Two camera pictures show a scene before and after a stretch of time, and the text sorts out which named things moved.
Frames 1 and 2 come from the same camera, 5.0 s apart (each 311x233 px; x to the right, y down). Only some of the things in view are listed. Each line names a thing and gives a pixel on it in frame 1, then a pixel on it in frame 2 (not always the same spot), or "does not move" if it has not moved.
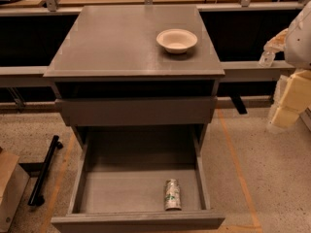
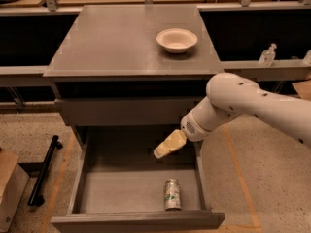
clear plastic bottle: (266, 58) does not move
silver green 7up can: (172, 197) does not move
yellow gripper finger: (275, 45) to (197, 123)
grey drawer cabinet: (131, 65) does not move
